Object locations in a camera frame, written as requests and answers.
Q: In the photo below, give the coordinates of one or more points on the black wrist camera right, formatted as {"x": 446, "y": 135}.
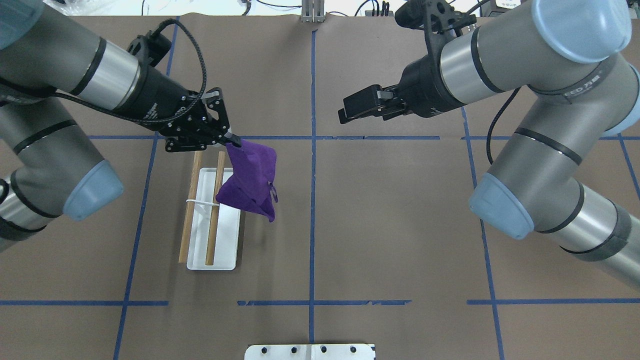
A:
{"x": 438, "y": 20}

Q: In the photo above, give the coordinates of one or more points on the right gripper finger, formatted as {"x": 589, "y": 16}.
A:
{"x": 385, "y": 113}
{"x": 363, "y": 100}

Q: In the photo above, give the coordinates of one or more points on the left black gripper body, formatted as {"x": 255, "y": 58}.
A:
{"x": 161, "y": 101}

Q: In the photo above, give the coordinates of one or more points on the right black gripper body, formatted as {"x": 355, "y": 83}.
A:
{"x": 421, "y": 86}

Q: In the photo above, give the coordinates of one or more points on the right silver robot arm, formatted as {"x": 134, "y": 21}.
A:
{"x": 568, "y": 53}

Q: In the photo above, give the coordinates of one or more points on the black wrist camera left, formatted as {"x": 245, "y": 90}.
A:
{"x": 149, "y": 49}

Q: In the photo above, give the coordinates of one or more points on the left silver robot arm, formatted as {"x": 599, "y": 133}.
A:
{"x": 47, "y": 57}

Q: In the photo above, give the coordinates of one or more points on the wooden rack rod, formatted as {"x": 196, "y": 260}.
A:
{"x": 215, "y": 210}
{"x": 189, "y": 209}

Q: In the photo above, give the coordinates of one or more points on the white camera mast stand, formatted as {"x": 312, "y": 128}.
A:
{"x": 327, "y": 351}

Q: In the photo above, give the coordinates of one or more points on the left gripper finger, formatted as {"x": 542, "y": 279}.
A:
{"x": 221, "y": 123}
{"x": 193, "y": 142}

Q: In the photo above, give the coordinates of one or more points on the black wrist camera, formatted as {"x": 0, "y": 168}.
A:
{"x": 149, "y": 49}
{"x": 438, "y": 20}

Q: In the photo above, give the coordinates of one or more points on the purple towel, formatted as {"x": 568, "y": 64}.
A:
{"x": 251, "y": 186}

